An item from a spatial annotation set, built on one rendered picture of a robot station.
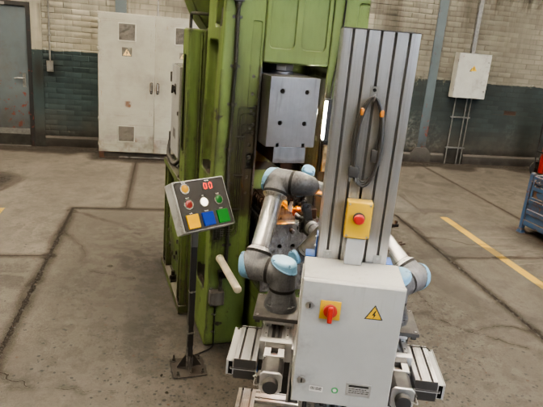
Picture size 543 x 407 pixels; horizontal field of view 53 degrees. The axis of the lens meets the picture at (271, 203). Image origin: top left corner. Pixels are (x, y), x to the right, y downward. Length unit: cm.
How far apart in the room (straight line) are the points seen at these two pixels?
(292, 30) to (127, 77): 537
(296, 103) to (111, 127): 564
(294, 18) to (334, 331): 197
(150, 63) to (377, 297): 692
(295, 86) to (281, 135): 29
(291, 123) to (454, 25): 725
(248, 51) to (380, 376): 197
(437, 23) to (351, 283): 849
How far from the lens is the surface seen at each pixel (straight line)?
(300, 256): 281
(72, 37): 915
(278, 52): 328
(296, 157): 326
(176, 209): 292
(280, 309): 245
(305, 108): 322
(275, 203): 252
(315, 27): 336
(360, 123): 185
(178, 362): 358
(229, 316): 368
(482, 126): 1074
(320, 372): 199
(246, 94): 324
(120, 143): 860
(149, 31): 839
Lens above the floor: 199
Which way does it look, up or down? 17 degrees down
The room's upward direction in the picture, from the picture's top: 5 degrees clockwise
